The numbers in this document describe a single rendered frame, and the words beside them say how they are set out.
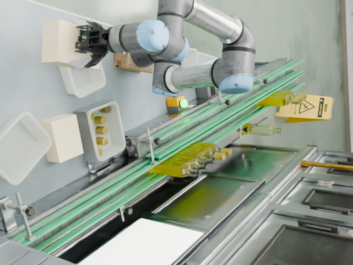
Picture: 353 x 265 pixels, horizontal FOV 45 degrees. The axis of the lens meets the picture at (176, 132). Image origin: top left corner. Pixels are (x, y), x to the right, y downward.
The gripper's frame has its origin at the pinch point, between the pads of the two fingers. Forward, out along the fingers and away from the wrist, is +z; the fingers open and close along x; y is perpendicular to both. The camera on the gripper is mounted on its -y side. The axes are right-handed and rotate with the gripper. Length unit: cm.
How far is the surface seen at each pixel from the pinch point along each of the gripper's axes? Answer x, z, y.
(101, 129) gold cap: 26, 31, -41
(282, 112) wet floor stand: -1, 104, -392
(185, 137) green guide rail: 28, 19, -85
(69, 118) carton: 21.7, 28.7, -21.8
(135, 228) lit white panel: 63, 9, -41
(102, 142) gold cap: 31, 30, -41
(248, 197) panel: 50, -20, -78
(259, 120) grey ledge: 16, 24, -174
